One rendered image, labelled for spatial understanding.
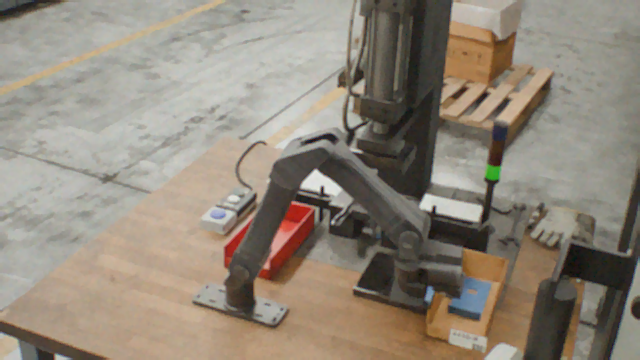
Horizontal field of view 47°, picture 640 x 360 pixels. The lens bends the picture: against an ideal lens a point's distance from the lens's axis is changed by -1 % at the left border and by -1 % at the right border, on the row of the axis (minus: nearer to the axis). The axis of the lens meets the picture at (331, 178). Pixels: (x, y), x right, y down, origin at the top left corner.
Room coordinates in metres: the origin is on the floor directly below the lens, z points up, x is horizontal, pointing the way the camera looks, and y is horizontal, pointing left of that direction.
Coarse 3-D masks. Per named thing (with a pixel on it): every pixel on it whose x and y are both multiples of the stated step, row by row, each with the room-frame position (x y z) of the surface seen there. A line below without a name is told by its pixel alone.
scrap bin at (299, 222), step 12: (300, 204) 1.61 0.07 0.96; (252, 216) 1.54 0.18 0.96; (288, 216) 1.62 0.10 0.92; (300, 216) 1.61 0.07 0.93; (312, 216) 1.59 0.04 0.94; (240, 228) 1.49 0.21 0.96; (288, 228) 1.58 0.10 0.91; (300, 228) 1.52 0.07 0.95; (312, 228) 1.59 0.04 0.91; (240, 240) 1.48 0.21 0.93; (276, 240) 1.53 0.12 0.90; (288, 240) 1.45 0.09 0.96; (300, 240) 1.52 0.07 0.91; (228, 252) 1.42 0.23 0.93; (276, 252) 1.40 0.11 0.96; (288, 252) 1.45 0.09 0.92; (228, 264) 1.41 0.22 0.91; (276, 264) 1.39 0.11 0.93; (264, 276) 1.37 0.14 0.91
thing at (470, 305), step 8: (464, 280) 1.40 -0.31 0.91; (472, 280) 1.40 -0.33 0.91; (480, 280) 1.40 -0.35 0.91; (464, 288) 1.37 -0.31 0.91; (472, 288) 1.37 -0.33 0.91; (480, 288) 1.37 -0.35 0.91; (488, 288) 1.37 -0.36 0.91; (464, 296) 1.34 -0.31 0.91; (472, 296) 1.34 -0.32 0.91; (480, 296) 1.34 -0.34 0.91; (448, 304) 1.27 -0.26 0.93; (456, 304) 1.31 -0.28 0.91; (464, 304) 1.31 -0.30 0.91; (472, 304) 1.31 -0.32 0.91; (480, 304) 1.31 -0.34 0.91; (456, 312) 1.28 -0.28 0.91; (464, 312) 1.26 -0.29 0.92; (472, 312) 1.25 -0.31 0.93; (480, 312) 1.25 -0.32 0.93
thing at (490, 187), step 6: (498, 120) 1.65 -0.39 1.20; (504, 120) 1.65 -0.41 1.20; (498, 126) 1.63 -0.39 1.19; (504, 126) 1.63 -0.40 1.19; (486, 180) 1.63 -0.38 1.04; (492, 180) 1.62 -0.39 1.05; (498, 180) 1.63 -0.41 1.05; (486, 186) 1.64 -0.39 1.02; (492, 186) 1.63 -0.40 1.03; (486, 192) 1.64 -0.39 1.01; (492, 192) 1.64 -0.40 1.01; (486, 198) 1.64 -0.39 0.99; (486, 204) 1.64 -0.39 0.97; (486, 210) 1.63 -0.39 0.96; (486, 216) 1.63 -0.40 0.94; (480, 222) 1.64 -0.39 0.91; (492, 228) 1.63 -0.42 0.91
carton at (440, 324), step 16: (464, 256) 1.43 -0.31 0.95; (480, 256) 1.42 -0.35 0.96; (496, 256) 1.41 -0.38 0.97; (480, 272) 1.42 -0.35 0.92; (496, 272) 1.40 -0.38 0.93; (496, 288) 1.29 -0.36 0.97; (432, 304) 1.22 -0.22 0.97; (496, 304) 1.30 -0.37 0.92; (432, 320) 1.25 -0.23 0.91; (448, 320) 1.25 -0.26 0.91; (464, 320) 1.26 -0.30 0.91; (480, 320) 1.26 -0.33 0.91; (432, 336) 1.20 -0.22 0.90; (448, 336) 1.19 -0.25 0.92; (464, 336) 1.18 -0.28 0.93; (480, 336) 1.17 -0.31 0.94
